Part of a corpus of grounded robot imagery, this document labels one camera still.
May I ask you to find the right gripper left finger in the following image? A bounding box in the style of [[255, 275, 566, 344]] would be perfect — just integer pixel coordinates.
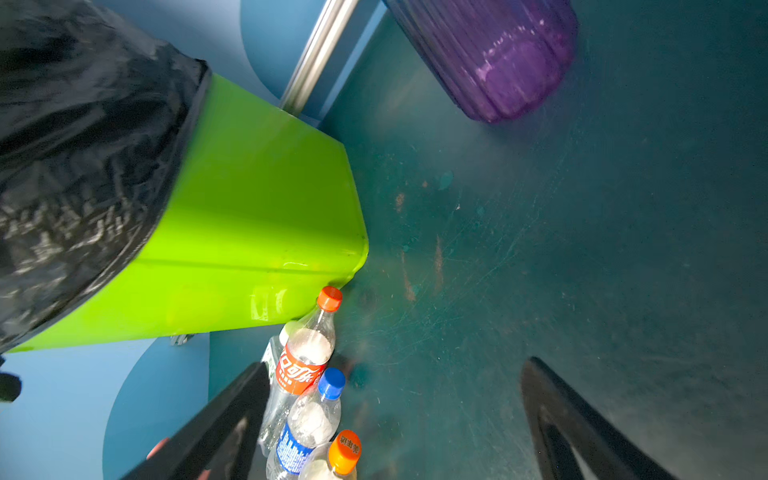
[[124, 362, 270, 479]]

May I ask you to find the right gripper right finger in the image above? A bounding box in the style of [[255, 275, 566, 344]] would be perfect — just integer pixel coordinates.
[[520, 357, 675, 480]]

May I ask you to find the blue label bottle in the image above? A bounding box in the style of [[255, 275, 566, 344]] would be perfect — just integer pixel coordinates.
[[266, 368, 346, 480]]

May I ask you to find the orange red label bottle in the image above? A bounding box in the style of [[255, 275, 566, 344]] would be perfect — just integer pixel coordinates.
[[298, 430, 362, 480]]

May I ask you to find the lime label bottle near bin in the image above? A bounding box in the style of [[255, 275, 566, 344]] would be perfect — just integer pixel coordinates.
[[262, 320, 302, 385]]

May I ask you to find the green plastic trash bin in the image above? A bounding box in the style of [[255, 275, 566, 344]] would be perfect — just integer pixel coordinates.
[[20, 76, 369, 352]]

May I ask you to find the black bin liner bag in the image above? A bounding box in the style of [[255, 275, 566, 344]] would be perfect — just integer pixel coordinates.
[[1, 1, 212, 351]]

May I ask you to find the pink plastic watering can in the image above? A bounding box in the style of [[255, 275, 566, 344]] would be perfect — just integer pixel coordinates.
[[146, 437, 211, 480]]

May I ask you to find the red cola bottle lying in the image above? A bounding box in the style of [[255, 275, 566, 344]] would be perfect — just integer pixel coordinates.
[[258, 286, 343, 457]]

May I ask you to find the purple glass vase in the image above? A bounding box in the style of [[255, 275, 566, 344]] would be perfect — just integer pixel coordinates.
[[386, 0, 579, 123]]

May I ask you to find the aluminium back frame rail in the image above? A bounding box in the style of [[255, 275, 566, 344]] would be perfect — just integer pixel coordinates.
[[279, 0, 359, 117]]

